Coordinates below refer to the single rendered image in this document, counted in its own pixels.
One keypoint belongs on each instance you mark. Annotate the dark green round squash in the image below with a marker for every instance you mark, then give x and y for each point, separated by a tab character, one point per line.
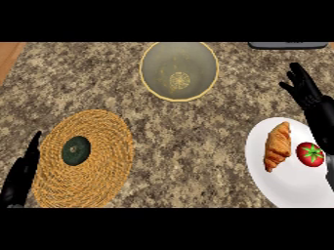
77	150

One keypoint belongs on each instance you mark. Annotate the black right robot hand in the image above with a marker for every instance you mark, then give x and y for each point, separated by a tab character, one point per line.
326	114

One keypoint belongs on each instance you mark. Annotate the golden brown croissant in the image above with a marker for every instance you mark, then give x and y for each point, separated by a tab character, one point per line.
277	145

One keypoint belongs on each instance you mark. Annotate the round woven wicker placemat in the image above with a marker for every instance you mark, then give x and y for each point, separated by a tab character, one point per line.
102	169

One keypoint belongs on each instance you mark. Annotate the grey bowl with yellow rim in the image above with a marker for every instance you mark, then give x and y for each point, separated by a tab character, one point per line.
180	71

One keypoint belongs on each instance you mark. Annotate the white plate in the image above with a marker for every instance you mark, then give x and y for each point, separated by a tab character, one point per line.
290	182

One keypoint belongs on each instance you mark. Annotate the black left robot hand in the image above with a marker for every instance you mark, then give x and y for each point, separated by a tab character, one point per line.
16	178

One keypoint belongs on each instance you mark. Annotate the red tomato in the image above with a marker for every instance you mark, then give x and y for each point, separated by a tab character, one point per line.
311	154

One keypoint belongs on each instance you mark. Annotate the dark grey appliance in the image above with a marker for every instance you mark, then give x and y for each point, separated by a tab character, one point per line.
287	45

